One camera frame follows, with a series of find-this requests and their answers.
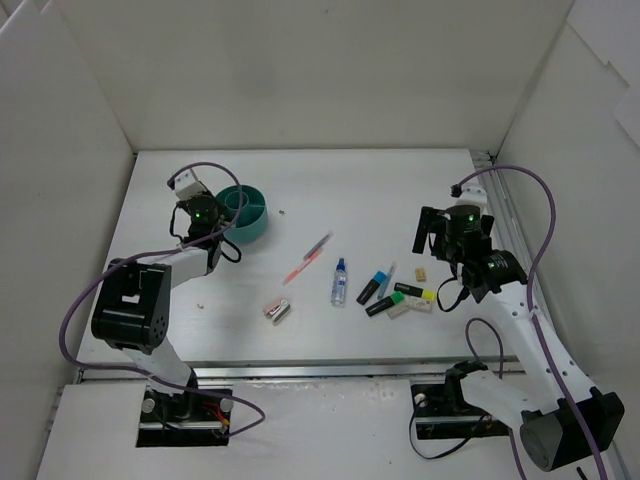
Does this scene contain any aluminium right rail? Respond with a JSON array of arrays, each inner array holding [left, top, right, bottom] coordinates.
[[472, 160, 609, 479]]

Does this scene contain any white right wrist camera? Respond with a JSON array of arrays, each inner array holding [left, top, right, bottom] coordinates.
[[451, 183, 488, 210]]

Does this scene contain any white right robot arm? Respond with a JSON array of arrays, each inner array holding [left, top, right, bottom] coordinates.
[[412, 204, 624, 471]]

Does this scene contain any white eraser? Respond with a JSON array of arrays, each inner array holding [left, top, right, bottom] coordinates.
[[386, 303, 409, 319], [404, 296, 433, 313]]

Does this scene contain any aluminium rail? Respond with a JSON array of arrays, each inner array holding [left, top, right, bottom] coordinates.
[[74, 355, 521, 384], [472, 160, 609, 479]]

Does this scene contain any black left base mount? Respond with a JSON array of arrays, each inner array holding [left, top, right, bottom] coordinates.
[[136, 387, 234, 448]]

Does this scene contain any blue cap black highlighter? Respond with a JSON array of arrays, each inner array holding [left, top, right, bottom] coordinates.
[[356, 271, 387, 305]]

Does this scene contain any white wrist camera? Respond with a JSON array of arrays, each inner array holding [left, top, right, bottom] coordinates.
[[451, 183, 488, 210], [167, 169, 207, 201]]

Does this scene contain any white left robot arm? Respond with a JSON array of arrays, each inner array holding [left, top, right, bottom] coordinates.
[[91, 191, 225, 420]]

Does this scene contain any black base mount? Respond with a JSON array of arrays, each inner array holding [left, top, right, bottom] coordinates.
[[136, 387, 234, 448], [410, 382, 508, 441]]

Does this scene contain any aluminium front rail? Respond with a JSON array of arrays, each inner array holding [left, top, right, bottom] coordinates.
[[74, 355, 521, 384]]

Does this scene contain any white eraser left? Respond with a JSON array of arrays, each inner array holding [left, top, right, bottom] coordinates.
[[386, 303, 409, 319]]

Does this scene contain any pink mini stapler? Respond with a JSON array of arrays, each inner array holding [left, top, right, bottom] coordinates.
[[263, 298, 291, 326]]

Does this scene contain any light blue pen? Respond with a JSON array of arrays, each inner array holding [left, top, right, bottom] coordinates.
[[377, 262, 396, 300]]

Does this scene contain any yellow cap black highlighter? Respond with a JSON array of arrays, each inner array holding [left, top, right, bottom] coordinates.
[[394, 282, 436, 302]]

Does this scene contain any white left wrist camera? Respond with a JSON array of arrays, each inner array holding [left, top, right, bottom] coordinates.
[[167, 169, 207, 201]]

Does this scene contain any long orange highlighter pen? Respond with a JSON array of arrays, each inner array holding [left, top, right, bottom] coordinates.
[[282, 253, 318, 286]]

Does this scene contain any clear blue spray bottle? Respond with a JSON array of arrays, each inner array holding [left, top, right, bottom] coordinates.
[[330, 257, 347, 307]]

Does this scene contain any white eraser right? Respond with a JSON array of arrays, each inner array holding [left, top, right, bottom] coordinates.
[[404, 296, 433, 313]]

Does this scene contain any green cap black highlighter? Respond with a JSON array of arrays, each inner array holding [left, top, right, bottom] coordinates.
[[365, 291, 405, 317]]

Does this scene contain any small wooden block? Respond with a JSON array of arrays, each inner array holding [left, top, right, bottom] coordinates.
[[415, 268, 426, 282]]

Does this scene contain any teal round desk organizer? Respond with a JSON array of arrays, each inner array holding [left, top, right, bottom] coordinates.
[[216, 185, 268, 245]]

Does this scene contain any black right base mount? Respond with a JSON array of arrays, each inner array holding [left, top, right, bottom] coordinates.
[[410, 382, 508, 441]]

